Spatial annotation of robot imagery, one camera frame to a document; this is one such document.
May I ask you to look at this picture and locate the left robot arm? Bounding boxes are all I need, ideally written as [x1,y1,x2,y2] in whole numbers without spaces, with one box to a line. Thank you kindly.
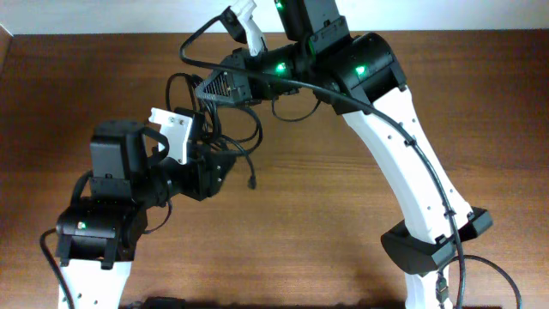
[54,120,236,308]

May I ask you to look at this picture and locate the thick black usb cable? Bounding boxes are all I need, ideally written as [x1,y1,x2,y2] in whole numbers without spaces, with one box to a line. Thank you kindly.
[165,71,263,155]

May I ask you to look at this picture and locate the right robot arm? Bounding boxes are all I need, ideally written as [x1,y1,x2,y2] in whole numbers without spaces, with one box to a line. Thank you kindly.
[200,1,492,308]

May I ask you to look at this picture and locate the black base block left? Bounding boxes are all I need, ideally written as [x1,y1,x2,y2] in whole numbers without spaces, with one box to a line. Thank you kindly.
[120,297,186,309]

